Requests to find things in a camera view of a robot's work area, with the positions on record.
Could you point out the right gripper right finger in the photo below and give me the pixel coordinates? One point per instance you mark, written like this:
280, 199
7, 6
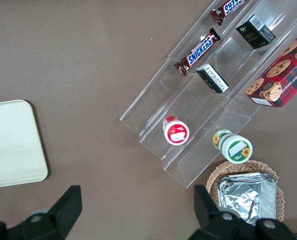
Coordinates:
213, 225

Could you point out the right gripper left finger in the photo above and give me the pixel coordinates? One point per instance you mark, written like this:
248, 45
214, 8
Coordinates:
61, 212

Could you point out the light wicker basket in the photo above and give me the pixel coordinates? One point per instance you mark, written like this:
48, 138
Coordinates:
238, 167

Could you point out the beige plastic tray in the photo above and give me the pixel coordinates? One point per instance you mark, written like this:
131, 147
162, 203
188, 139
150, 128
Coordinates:
13, 145

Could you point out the stack of foil trays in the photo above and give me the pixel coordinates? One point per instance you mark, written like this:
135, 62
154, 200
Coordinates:
248, 197

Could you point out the green lid jar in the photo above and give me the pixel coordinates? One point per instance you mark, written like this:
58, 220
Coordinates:
236, 148

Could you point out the red lid jar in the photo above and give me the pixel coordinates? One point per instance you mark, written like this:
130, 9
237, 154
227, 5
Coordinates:
176, 133

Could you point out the clear acrylic stepped shelf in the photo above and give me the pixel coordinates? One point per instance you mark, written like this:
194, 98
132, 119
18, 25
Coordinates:
203, 120

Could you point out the small black carton box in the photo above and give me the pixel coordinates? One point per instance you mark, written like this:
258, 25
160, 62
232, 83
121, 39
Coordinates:
256, 31
212, 78

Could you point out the red tartan cookie box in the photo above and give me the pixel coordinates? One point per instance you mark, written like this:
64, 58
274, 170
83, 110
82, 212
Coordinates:
286, 82

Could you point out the Snickers chocolate bar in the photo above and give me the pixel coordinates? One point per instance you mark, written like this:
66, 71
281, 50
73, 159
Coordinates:
197, 51
228, 8

